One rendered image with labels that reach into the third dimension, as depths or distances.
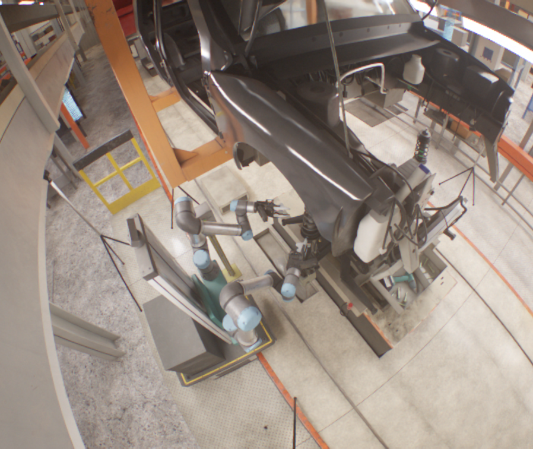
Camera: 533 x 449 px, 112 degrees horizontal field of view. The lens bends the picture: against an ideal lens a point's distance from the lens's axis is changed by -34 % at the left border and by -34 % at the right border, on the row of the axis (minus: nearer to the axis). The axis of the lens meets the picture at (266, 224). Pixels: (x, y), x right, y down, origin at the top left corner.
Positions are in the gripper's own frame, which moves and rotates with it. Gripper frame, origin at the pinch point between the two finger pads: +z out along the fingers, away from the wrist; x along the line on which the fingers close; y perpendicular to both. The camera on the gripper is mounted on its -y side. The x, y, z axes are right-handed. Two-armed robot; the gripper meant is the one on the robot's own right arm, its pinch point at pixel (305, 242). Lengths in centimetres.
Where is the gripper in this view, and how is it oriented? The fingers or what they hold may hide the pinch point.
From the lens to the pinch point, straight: 164.0
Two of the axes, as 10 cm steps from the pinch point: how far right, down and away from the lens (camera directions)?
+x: 1.6, 6.8, 7.2
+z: 3.2, -7.2, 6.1
